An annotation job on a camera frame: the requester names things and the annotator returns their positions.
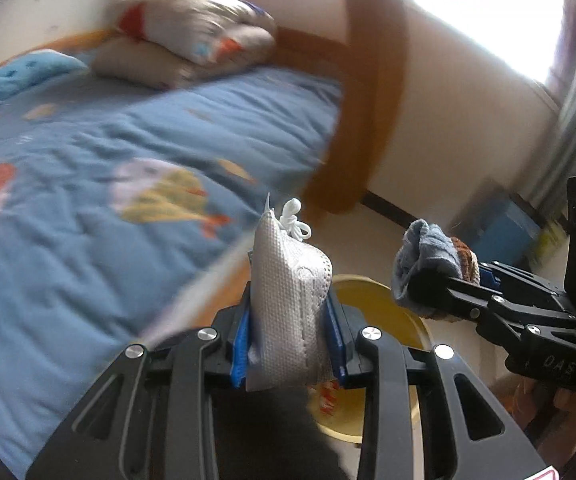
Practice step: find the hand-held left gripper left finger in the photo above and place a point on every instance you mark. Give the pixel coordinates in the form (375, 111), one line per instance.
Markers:
(240, 350)

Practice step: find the blue grey cloth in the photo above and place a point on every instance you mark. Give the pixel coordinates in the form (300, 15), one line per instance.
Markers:
(427, 255)

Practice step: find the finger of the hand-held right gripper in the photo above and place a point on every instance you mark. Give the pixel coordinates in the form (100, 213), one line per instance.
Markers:
(467, 300)
(522, 280)

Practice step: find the blue plush toy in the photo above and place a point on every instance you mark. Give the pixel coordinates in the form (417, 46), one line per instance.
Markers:
(23, 72)

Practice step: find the wooden bed frame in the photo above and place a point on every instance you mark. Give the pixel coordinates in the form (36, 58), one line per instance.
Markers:
(372, 85)

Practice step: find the red white wrapper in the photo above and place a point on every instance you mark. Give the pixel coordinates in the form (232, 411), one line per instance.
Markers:
(329, 399)

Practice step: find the blue box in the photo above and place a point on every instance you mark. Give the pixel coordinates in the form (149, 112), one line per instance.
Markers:
(505, 232)

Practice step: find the beige pillow with red print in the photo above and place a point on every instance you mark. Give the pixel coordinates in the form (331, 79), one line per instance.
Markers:
(188, 15)

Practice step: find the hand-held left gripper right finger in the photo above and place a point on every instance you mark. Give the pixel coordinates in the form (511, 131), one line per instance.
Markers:
(337, 345)

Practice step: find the white face mask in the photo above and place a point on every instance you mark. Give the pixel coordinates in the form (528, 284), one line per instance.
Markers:
(278, 300)

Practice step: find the plain beige pillow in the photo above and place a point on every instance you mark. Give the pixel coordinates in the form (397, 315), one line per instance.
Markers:
(143, 67)

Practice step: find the yellow green item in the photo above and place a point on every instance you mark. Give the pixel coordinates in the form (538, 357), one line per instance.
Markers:
(550, 240)

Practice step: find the person's right hand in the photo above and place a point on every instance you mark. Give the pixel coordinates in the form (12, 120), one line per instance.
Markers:
(567, 402)

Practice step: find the yellow plastic bin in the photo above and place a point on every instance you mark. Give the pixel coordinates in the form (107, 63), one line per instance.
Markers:
(377, 305)

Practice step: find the window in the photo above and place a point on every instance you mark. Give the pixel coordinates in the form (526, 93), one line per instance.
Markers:
(467, 10)

